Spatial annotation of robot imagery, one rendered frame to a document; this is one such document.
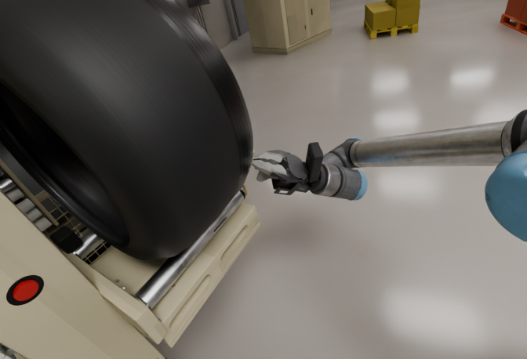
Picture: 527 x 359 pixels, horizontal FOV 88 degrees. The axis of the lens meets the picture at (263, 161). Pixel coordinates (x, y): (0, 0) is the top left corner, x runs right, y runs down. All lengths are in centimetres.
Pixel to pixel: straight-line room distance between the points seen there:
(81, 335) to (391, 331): 122
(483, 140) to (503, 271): 123
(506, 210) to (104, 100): 54
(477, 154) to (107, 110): 64
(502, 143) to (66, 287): 80
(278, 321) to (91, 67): 137
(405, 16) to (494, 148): 520
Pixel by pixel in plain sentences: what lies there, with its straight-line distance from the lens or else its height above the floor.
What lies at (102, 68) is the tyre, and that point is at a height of 133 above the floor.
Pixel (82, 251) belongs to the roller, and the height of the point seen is 91.
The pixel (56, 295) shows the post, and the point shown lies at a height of 101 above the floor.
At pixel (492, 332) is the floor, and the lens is 164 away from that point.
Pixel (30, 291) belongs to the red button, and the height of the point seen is 106.
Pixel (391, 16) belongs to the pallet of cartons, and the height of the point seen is 33.
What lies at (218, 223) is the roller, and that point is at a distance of 70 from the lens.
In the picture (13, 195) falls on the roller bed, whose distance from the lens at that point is 97.
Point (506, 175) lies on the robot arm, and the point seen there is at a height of 111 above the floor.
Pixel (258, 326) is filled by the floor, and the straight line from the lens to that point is 155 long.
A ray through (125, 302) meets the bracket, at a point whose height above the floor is 95.
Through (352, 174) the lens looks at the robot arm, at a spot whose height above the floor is 88.
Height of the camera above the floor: 139
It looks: 34 degrees down
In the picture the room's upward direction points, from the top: 13 degrees counter-clockwise
